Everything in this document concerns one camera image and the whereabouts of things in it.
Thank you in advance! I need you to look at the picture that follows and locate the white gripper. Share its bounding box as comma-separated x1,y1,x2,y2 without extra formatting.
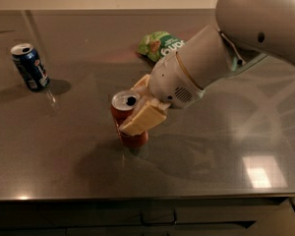
119,52,205,137

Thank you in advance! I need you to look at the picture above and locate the red coke can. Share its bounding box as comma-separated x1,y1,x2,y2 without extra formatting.
110,90,148,149

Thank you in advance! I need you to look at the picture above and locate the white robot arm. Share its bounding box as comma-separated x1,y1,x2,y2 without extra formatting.
119,0,295,136

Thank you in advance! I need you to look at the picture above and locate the blue pepsi can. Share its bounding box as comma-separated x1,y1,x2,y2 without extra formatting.
11,43,50,91

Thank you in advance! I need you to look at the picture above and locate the green chip bag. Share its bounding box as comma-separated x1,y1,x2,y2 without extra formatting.
137,31,186,62

